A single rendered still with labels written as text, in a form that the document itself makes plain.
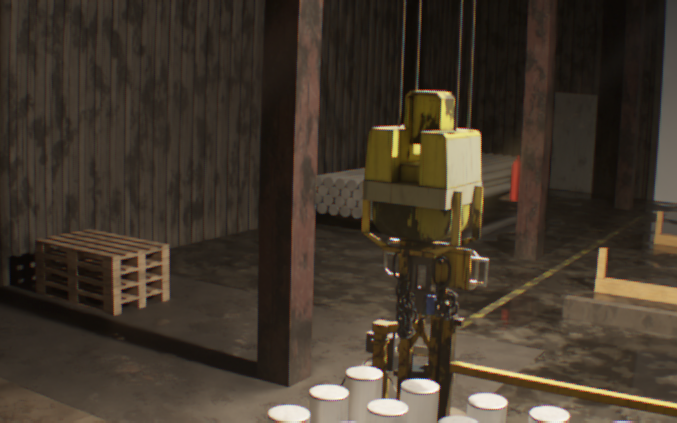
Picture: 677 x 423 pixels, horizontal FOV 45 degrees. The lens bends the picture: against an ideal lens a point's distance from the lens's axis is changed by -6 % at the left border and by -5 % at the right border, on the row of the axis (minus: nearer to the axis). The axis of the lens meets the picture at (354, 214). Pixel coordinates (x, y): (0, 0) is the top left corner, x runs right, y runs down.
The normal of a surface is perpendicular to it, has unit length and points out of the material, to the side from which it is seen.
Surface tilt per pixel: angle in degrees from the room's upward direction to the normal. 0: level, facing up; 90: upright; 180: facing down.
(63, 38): 90
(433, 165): 90
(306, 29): 90
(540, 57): 90
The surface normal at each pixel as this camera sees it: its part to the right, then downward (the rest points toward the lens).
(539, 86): -0.51, 0.12
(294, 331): 0.86, 0.12
